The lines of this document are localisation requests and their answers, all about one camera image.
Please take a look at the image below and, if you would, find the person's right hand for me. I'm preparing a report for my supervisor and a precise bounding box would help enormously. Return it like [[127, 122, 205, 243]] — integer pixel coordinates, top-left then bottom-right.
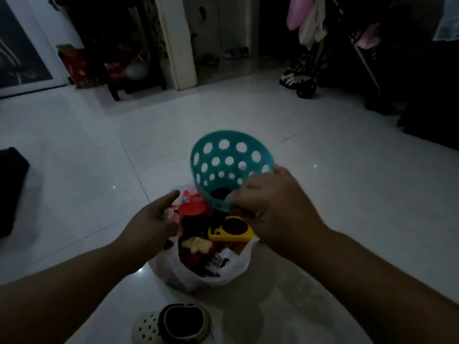
[[226, 164, 329, 262]]

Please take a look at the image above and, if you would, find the person's left hand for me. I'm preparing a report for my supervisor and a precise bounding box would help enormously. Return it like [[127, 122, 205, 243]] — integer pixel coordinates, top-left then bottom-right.
[[114, 189, 181, 269]]

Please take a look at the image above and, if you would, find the yellow music player toy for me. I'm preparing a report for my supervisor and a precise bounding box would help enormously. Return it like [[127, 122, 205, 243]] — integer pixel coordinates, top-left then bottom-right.
[[208, 215, 254, 243]]

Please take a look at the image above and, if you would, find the white plastic bag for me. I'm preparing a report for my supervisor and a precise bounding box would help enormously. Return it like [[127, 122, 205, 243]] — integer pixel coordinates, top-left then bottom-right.
[[149, 182, 260, 292]]

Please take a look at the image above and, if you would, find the silver spray can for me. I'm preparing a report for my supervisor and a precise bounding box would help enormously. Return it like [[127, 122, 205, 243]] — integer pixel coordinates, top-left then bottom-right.
[[209, 252, 232, 275]]

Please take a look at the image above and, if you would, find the teal perforated catch cup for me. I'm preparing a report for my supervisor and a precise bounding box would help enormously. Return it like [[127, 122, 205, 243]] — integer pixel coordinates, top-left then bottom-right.
[[190, 130, 275, 214]]

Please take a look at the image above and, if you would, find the cream clog shoe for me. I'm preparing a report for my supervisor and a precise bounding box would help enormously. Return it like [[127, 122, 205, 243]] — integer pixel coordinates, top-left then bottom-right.
[[131, 303, 211, 344]]

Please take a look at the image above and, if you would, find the person's left forearm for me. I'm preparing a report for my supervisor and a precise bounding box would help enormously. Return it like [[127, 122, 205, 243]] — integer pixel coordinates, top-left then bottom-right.
[[0, 243, 141, 344]]

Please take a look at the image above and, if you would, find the person's right forearm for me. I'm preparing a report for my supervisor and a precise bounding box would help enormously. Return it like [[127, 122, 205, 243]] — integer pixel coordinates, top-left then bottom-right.
[[295, 229, 459, 344]]

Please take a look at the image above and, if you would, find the black cabinet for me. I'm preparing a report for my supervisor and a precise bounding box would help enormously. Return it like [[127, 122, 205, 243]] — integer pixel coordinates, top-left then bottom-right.
[[0, 146, 30, 239]]

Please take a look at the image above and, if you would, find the dark baby stroller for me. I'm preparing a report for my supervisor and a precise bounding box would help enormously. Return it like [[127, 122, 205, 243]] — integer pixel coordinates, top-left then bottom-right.
[[279, 0, 395, 115]]

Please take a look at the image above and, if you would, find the red box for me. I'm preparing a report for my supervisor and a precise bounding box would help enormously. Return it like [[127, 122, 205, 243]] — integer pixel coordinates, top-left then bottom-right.
[[57, 44, 98, 88]]

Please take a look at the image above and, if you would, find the grey fabric sofa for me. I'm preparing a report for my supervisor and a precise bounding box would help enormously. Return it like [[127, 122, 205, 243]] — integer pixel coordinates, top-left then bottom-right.
[[396, 0, 459, 151]]

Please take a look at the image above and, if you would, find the dark wooden table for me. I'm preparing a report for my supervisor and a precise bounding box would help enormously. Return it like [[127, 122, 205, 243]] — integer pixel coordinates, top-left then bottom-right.
[[64, 0, 167, 101]]

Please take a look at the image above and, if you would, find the dark glass door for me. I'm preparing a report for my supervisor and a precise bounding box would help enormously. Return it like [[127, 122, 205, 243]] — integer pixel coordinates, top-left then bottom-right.
[[0, 0, 69, 99]]

